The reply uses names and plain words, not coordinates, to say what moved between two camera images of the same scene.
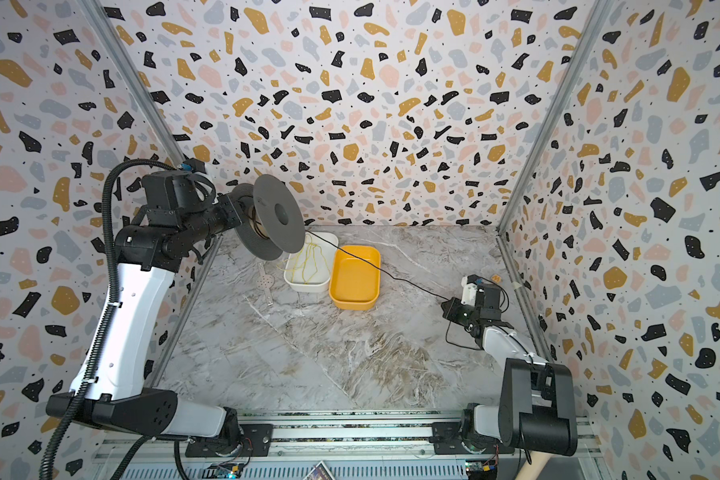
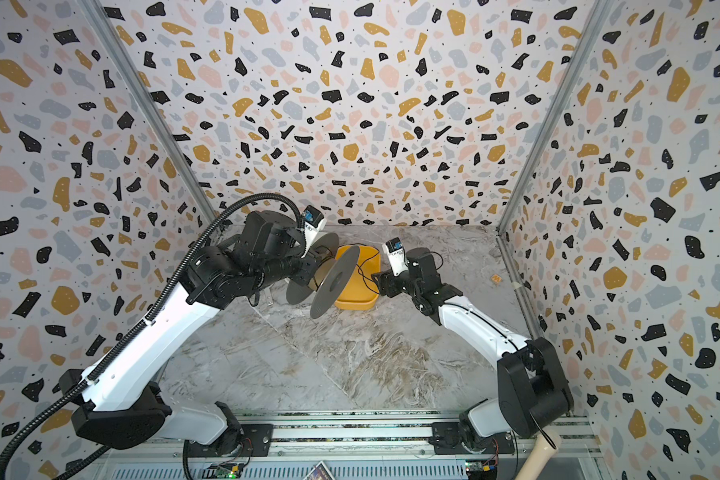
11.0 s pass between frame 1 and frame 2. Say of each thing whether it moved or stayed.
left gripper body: moved
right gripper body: moved
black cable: moved
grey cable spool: moved
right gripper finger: moved
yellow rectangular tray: stayed
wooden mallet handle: stayed
